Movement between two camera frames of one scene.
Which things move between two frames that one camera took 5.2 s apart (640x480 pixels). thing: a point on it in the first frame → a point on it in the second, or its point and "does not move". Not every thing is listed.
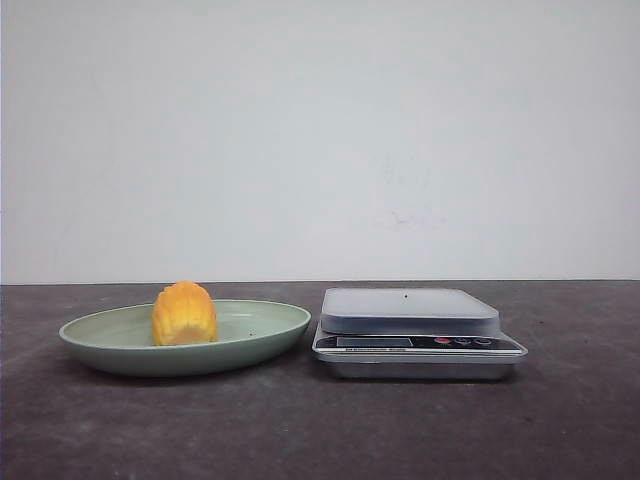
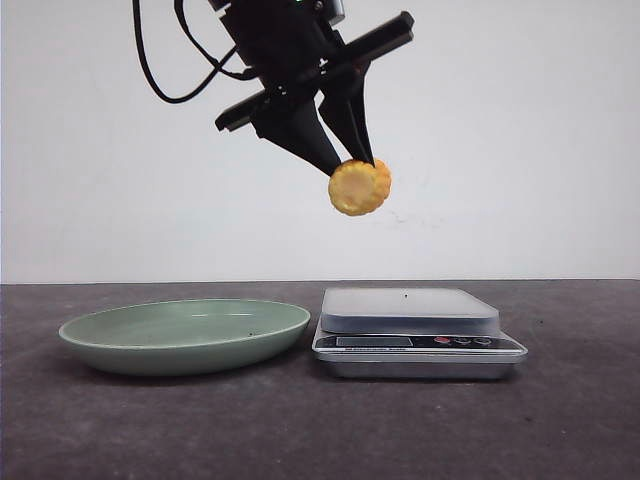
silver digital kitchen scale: [411, 334] does not move
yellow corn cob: [184, 313] → [357, 187]
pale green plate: [250, 334] does not move
